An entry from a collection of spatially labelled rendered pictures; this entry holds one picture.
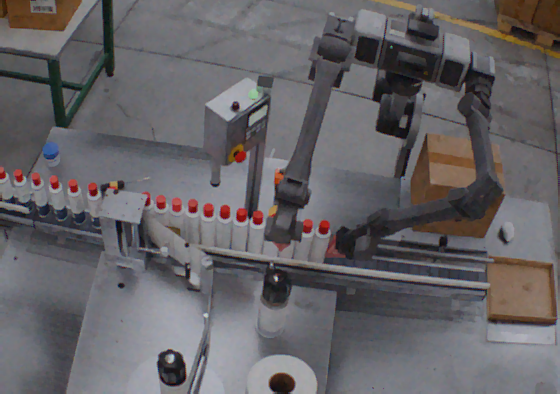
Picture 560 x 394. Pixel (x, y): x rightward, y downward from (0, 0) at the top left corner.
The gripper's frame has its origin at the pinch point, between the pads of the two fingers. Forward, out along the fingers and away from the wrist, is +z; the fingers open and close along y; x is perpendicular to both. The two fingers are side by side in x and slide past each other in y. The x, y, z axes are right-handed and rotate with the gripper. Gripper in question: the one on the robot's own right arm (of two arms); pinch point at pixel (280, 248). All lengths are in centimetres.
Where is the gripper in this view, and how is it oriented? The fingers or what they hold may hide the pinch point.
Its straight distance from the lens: 206.6
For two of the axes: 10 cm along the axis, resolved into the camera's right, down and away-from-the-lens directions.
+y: 9.9, 1.5, -0.1
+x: 1.2, -7.3, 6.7
